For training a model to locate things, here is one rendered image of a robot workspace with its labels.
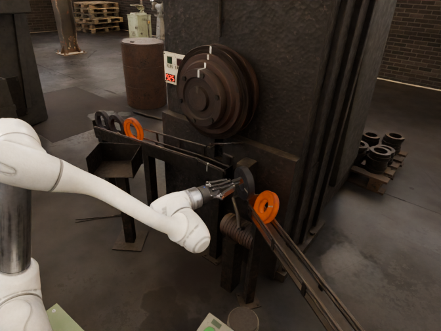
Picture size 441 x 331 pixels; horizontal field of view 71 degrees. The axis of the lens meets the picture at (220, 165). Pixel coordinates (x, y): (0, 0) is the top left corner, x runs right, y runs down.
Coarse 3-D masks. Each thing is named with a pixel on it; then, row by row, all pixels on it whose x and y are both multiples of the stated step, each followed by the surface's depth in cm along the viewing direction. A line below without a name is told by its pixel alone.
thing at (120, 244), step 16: (112, 144) 191; (128, 144) 191; (96, 160) 188; (112, 160) 197; (128, 160) 197; (96, 176) 182; (112, 176) 181; (128, 176) 180; (128, 192) 196; (128, 224) 207; (128, 240) 215; (144, 240) 218
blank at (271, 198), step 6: (264, 192) 147; (270, 192) 143; (258, 198) 150; (264, 198) 145; (270, 198) 142; (276, 198) 141; (258, 204) 148; (264, 204) 149; (270, 204) 140; (276, 204) 139; (258, 210) 147; (270, 210) 139; (276, 210) 139; (264, 216) 141; (270, 216) 138; (264, 222) 141
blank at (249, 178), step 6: (240, 168) 137; (246, 168) 136; (234, 174) 144; (240, 174) 138; (246, 174) 133; (246, 180) 133; (252, 180) 133; (240, 186) 142; (246, 186) 134; (252, 186) 133; (240, 192) 141; (246, 192) 135; (252, 192) 134; (246, 198) 136
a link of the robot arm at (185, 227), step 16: (64, 176) 87; (80, 176) 91; (80, 192) 94; (96, 192) 96; (112, 192) 97; (128, 208) 98; (144, 208) 100; (160, 224) 101; (176, 224) 104; (192, 224) 107; (176, 240) 106; (192, 240) 105; (208, 240) 107
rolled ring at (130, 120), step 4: (128, 120) 214; (132, 120) 211; (136, 120) 212; (124, 124) 219; (128, 124) 218; (136, 124) 210; (124, 128) 221; (128, 128) 220; (136, 128) 211; (140, 128) 211; (128, 132) 221; (140, 132) 211; (128, 136) 221; (132, 136) 222; (140, 136) 212
